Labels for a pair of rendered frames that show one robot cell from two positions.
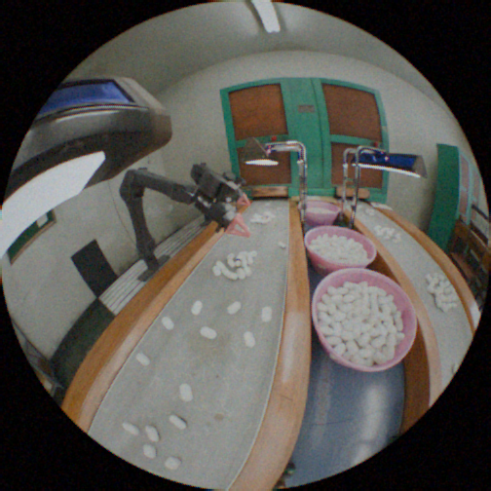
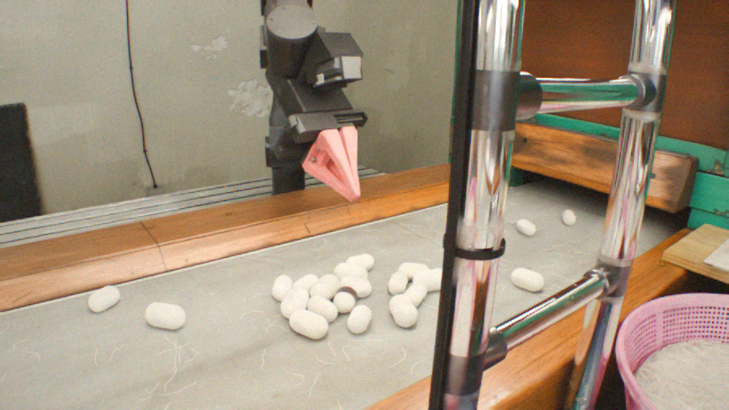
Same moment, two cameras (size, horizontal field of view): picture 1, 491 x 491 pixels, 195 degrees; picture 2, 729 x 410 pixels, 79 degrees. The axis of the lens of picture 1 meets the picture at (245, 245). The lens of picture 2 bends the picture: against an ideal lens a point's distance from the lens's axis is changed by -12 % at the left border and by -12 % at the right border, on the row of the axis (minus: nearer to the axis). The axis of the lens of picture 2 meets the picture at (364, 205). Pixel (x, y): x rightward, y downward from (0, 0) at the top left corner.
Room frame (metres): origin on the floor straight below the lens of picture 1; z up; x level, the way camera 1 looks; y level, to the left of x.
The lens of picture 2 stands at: (0.40, -0.35, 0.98)
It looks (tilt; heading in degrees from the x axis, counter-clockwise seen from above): 19 degrees down; 32
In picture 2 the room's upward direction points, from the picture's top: 1 degrees clockwise
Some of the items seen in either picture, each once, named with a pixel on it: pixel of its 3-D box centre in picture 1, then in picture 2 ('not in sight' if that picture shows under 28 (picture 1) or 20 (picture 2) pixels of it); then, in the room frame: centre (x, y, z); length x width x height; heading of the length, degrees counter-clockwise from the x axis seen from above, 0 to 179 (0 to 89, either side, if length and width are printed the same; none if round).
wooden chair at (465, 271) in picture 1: (464, 264); not in sight; (-0.12, -2.25, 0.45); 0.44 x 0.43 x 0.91; 155
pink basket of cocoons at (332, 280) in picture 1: (361, 320); not in sight; (0.10, -0.24, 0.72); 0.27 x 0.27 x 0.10
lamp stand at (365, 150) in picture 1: (363, 193); not in sight; (0.54, -0.61, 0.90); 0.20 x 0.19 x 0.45; 160
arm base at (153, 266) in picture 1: (151, 261); not in sight; (0.52, 0.47, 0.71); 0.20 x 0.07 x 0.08; 160
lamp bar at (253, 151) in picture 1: (267, 155); not in sight; (0.71, -0.16, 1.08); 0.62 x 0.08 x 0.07; 160
